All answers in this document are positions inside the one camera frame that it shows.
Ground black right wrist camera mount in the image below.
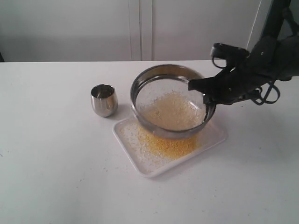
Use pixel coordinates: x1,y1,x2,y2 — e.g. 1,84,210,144
210,43,250,69

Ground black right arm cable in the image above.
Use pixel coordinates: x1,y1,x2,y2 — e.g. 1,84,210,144
251,81,280,105

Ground round steel mesh sieve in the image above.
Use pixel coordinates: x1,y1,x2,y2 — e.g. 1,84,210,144
130,64,216,139

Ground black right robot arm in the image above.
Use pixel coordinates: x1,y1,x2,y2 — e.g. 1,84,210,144
188,0,299,105

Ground white rectangular tray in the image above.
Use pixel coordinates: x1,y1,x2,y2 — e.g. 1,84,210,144
113,118,228,178

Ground stainless steel cup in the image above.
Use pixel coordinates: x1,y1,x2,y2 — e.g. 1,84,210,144
91,84,118,118

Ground yellow grain mixture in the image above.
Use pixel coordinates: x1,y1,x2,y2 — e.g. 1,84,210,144
114,122,201,164

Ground white rice grains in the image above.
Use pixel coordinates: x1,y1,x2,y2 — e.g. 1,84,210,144
141,91,206,131

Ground white cabinet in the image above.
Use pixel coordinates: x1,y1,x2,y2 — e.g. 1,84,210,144
0,0,271,62

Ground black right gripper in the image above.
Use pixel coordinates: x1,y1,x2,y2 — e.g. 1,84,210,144
188,68,262,105

